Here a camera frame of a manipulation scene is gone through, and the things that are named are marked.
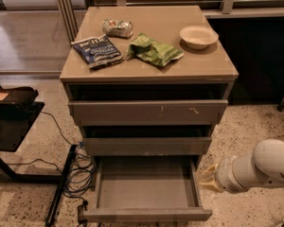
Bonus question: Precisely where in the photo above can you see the green chip bag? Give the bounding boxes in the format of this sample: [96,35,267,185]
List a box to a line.
[127,33,184,67]

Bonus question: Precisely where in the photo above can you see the black power adapter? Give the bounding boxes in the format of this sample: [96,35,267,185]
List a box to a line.
[78,201,88,227]

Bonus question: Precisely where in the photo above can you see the grey drawer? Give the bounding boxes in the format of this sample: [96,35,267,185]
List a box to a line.
[83,156,212,222]
[68,84,227,126]
[81,125,212,156]

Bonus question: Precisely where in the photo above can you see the crushed soda can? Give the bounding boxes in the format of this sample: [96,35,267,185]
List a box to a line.
[102,19,133,38]

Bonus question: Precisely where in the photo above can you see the grey bottom drawer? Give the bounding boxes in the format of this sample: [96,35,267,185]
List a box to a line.
[83,156,212,222]

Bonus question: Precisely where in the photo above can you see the black side table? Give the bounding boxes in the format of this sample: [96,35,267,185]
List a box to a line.
[0,102,76,227]

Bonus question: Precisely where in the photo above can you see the blue chip bag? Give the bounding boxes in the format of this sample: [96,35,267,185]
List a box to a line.
[72,35,123,70]

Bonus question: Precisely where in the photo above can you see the tangled blue black cables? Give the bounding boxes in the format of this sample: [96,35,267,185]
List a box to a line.
[8,111,97,203]

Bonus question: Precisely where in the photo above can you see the grey drawer cabinet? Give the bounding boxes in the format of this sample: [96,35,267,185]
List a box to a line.
[59,5,240,187]

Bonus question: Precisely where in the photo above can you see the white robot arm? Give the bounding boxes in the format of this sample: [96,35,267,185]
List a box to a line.
[199,139,284,194]

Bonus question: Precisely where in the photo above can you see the grey middle drawer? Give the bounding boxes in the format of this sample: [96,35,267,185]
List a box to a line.
[81,125,212,156]

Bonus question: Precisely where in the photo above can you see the black bag with label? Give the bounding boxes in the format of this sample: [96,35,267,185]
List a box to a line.
[0,85,39,109]

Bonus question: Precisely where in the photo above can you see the white paper bowl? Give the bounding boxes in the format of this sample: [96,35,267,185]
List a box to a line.
[180,26,219,50]

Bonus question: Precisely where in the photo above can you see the grey top drawer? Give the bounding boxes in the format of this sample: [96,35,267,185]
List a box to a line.
[68,84,227,126]

